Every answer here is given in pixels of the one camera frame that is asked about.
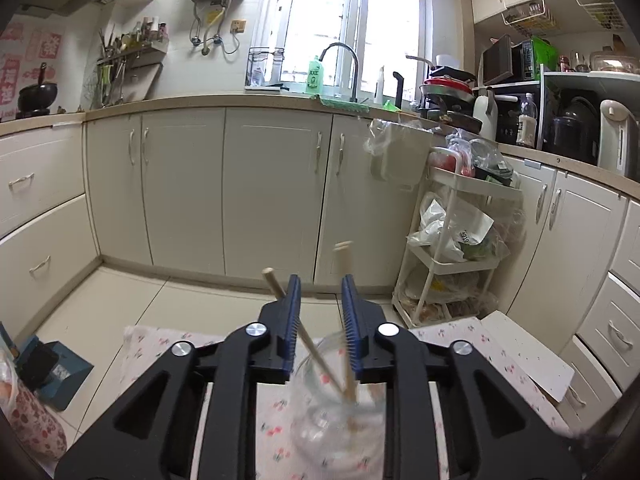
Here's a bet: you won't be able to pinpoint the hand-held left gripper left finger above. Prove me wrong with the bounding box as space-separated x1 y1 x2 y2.
55 274 302 480

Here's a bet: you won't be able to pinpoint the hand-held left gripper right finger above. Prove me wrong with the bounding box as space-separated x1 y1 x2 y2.
341 274 584 480

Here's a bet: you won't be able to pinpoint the wooden chopstick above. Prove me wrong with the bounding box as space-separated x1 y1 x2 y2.
262 267 357 406
334 241 360 433

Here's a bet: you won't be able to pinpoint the clear glass jar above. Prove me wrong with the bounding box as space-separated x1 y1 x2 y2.
289 335 390 471

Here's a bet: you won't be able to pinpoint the floral tablecloth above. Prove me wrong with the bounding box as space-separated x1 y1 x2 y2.
120 316 576 480

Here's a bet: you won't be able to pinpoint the white trolley cart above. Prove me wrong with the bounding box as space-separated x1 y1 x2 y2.
391 146 523 330

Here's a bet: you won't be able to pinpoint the white plastic bag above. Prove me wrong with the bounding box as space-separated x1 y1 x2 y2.
417 194 497 264

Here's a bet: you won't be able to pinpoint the cream base cabinets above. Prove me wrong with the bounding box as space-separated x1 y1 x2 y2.
0 105 640 413

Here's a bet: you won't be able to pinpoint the white hanging trash bin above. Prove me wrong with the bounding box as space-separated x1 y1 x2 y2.
365 117 435 192

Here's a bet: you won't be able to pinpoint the blue dustpan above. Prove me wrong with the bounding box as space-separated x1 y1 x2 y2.
14 335 95 412

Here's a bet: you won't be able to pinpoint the green dish soap bottle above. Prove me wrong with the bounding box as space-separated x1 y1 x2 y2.
306 55 323 95

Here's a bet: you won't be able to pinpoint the white thermos jug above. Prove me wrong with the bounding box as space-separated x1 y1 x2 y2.
472 86 499 142

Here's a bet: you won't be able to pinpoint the stack of pans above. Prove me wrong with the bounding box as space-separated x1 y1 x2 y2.
406 54 483 133

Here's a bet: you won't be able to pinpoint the black sink faucet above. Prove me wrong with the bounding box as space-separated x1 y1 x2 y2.
320 42 360 105

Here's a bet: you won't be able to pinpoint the clear plastic bottle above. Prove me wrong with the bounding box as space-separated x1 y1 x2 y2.
516 92 538 148

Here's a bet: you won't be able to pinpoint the black rice cooker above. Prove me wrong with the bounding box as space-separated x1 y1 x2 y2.
544 89 601 160

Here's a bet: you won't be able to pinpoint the kitchen window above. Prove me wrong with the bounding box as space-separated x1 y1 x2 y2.
252 0 441 101

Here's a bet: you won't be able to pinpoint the black microwave oven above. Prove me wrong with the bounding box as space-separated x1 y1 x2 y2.
481 35 543 86

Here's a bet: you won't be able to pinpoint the white electric thermo pot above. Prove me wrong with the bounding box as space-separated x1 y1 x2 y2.
597 99 640 178

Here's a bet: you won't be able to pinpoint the green box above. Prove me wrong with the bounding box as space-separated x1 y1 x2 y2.
530 36 558 77

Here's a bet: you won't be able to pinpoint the black cooking pot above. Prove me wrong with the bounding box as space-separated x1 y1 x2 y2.
17 62 59 117

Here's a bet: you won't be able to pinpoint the white appliance shelf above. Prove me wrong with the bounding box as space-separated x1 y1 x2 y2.
539 70 640 161

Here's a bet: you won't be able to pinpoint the black wire dish rack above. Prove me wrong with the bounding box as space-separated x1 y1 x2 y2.
246 46 286 88

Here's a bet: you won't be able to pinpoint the wall spice rack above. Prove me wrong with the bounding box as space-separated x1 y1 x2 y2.
95 16 170 107

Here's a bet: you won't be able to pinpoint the wire hanging basket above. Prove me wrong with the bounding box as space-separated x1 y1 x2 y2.
571 0 627 31
501 0 557 37

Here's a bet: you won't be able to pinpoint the pink wall stickers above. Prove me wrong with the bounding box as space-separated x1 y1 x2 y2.
0 22 63 121

